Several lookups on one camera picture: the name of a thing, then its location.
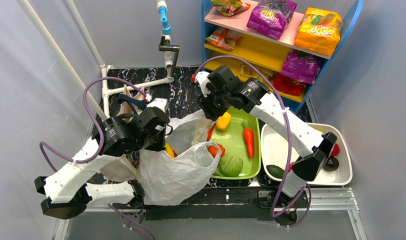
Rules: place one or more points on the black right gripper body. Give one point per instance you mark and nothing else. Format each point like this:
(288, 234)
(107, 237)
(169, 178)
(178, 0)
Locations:
(207, 108)

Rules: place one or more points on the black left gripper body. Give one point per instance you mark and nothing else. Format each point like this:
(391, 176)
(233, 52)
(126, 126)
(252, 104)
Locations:
(159, 142)

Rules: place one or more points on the yellow banana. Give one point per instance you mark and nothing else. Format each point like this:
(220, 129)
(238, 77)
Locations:
(169, 150)

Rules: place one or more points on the white plastic grocery bag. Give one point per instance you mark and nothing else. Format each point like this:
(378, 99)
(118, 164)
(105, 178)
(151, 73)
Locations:
(169, 181)

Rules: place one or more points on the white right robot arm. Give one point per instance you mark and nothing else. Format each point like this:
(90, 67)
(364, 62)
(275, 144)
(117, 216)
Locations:
(312, 146)

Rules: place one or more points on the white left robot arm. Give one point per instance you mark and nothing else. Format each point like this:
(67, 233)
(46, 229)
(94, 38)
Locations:
(68, 192)

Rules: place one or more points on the floral canvas tote bag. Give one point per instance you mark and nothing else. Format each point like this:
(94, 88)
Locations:
(120, 142)

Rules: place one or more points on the purple snack bag lower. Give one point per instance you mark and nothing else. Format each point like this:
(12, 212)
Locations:
(302, 66)

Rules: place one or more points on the purple snack bag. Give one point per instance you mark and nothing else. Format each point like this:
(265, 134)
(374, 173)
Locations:
(302, 66)
(271, 17)

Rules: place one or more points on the orange green snack bag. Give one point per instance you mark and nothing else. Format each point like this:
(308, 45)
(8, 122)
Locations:
(230, 8)

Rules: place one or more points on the purple snack bag top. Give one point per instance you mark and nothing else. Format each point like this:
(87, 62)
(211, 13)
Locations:
(271, 17)

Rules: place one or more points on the yellow snack bag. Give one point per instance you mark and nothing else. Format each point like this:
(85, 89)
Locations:
(319, 31)

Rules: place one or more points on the yellow clear snack packet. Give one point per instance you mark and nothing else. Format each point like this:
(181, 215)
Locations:
(246, 72)

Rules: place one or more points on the yellow bell pepper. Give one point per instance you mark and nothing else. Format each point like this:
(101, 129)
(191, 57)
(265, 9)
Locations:
(223, 122)

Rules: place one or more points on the small red chili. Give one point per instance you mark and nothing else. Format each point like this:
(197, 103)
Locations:
(210, 132)

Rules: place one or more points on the orange carrot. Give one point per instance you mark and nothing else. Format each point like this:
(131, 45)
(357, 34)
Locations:
(248, 137)

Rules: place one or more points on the green plastic tray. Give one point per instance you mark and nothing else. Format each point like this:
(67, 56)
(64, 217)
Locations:
(233, 141)

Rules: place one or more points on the orange noodle packet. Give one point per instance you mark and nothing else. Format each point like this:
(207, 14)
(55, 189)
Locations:
(224, 38)

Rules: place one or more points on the red snack packet right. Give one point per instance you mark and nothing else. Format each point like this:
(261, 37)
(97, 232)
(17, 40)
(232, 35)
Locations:
(288, 85)

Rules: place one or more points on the orange pumpkin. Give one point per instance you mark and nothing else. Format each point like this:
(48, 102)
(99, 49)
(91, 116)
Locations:
(213, 150)

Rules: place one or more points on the white plastic tray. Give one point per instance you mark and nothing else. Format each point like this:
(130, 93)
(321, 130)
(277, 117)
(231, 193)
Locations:
(274, 151)

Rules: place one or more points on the green cabbage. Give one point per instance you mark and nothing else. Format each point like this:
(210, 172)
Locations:
(231, 165)

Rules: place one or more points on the colourful blue shelf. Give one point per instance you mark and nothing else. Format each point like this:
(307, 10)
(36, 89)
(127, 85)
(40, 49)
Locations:
(261, 50)

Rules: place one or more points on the black clamp on pipe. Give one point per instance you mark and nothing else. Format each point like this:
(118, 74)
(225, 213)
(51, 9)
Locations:
(171, 53)

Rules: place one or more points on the green avocado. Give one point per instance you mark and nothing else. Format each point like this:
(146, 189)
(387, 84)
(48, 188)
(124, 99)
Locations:
(275, 171)

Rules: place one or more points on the red apple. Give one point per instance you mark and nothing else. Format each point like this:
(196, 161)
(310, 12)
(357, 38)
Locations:
(290, 166)

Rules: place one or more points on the red pomegranate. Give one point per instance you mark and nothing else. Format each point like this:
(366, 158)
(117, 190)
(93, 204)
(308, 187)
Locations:
(335, 151)

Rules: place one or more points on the dark mangosteen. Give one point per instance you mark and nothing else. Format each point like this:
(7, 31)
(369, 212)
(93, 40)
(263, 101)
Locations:
(331, 164)

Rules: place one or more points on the white pvc pipe frame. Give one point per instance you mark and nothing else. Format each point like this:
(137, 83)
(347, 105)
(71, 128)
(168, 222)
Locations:
(49, 94)

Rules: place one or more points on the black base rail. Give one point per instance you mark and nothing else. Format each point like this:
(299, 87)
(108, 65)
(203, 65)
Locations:
(217, 203)

